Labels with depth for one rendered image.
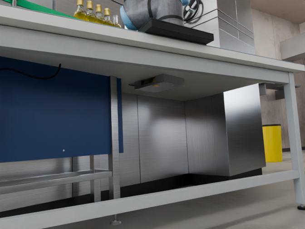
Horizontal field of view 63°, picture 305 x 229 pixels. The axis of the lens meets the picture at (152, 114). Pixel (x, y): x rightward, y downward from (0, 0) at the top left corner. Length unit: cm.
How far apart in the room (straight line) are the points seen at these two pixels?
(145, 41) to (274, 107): 589
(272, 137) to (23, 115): 357
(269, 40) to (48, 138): 643
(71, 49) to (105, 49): 11
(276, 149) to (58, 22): 371
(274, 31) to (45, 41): 683
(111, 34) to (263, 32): 627
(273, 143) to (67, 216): 361
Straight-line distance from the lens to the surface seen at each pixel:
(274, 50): 712
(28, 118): 108
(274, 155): 414
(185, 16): 238
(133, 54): 91
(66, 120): 114
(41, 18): 80
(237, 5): 260
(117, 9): 185
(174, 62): 99
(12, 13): 80
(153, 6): 111
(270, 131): 411
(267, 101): 646
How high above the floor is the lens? 38
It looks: 6 degrees up
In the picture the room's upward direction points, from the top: 3 degrees counter-clockwise
